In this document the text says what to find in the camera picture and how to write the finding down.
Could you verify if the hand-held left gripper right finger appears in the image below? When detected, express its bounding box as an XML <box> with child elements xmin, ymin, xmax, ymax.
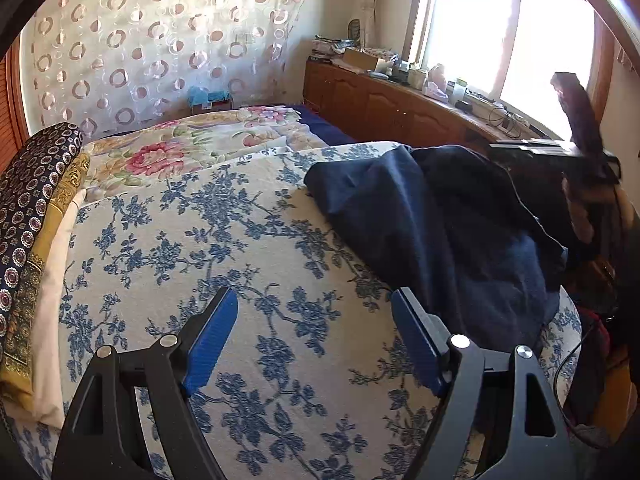
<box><xmin>391</xmin><ymin>286</ymin><xmax>576</xmax><ymax>480</ymax></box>

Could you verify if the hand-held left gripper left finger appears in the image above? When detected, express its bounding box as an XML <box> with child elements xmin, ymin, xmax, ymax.
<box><xmin>52</xmin><ymin>286</ymin><xmax>239</xmax><ymax>480</ymax></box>

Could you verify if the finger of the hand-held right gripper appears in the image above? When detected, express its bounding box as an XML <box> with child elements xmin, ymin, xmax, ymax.
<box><xmin>490</xmin><ymin>148</ymin><xmax>568</xmax><ymax>162</ymax></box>
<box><xmin>489</xmin><ymin>139</ymin><xmax>568</xmax><ymax>150</ymax></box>

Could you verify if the navy t-shirt with orange print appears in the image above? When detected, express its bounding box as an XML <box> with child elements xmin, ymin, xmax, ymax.
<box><xmin>304</xmin><ymin>72</ymin><xmax>621</xmax><ymax>356</ymax></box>

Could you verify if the pile of clothes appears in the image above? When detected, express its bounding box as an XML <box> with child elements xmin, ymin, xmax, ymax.
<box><xmin>565</xmin><ymin>305</ymin><xmax>632</xmax><ymax>452</ymax></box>

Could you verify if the person's right hand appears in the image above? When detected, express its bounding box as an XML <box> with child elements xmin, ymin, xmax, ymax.
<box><xmin>561</xmin><ymin>174</ymin><xmax>601</xmax><ymax>242</ymax></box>

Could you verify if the white power strip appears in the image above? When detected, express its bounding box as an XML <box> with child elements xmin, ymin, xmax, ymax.
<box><xmin>469</xmin><ymin>95</ymin><xmax>507</xmax><ymax>117</ymax></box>

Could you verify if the blue floral blanket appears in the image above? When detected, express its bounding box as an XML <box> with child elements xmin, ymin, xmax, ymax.
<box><xmin>10</xmin><ymin>141</ymin><xmax>585</xmax><ymax>480</ymax></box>

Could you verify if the window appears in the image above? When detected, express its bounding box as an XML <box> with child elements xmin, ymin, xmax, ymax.
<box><xmin>405</xmin><ymin>0</ymin><xmax>617</xmax><ymax>142</ymax></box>

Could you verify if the wooden cabinet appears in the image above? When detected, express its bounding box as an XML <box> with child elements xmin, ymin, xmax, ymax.
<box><xmin>302</xmin><ymin>57</ymin><xmax>556</xmax><ymax>150</ymax></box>

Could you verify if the white pillow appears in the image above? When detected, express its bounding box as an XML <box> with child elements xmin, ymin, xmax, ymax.
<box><xmin>29</xmin><ymin>199</ymin><xmax>87</xmax><ymax>430</ymax></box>

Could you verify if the gold patterned cloth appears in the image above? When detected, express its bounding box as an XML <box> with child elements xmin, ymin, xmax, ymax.
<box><xmin>0</xmin><ymin>152</ymin><xmax>92</xmax><ymax>407</ymax></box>

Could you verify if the cardboard box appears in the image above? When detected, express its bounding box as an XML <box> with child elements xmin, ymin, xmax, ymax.
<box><xmin>342</xmin><ymin>47</ymin><xmax>387</xmax><ymax>73</ymax></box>

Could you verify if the navy bed sheet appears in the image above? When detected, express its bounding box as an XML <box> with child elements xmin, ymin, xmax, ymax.
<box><xmin>292</xmin><ymin>104</ymin><xmax>359</xmax><ymax>147</ymax></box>

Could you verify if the pink floral quilt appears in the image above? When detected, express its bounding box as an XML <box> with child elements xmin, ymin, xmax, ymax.
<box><xmin>82</xmin><ymin>105</ymin><xmax>331</xmax><ymax>196</ymax></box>

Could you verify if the navy patterned cloth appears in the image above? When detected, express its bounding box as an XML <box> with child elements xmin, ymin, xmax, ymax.
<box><xmin>0</xmin><ymin>122</ymin><xmax>84</xmax><ymax>357</ymax></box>

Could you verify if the blue bag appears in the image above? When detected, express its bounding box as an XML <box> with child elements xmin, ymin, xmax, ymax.
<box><xmin>187</xmin><ymin>86</ymin><xmax>234</xmax><ymax>112</ymax></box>

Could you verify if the sheer curtain with circles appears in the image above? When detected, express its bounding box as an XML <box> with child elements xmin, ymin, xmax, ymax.
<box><xmin>20</xmin><ymin>0</ymin><xmax>326</xmax><ymax>137</ymax></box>

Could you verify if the black cable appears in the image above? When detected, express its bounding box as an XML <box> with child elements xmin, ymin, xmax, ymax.
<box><xmin>554</xmin><ymin>317</ymin><xmax>603</xmax><ymax>413</ymax></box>

